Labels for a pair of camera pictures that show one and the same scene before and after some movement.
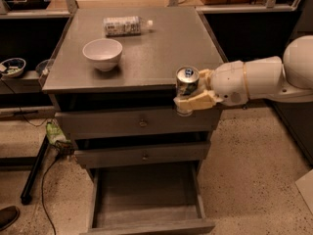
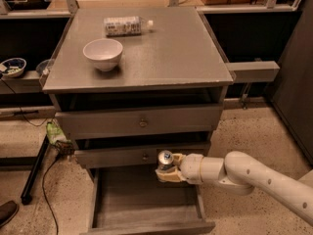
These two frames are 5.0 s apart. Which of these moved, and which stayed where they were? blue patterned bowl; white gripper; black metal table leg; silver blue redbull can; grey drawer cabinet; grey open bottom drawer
Moved: white gripper; silver blue redbull can
Stayed: grey drawer cabinet; blue patterned bowl; grey open bottom drawer; black metal table leg
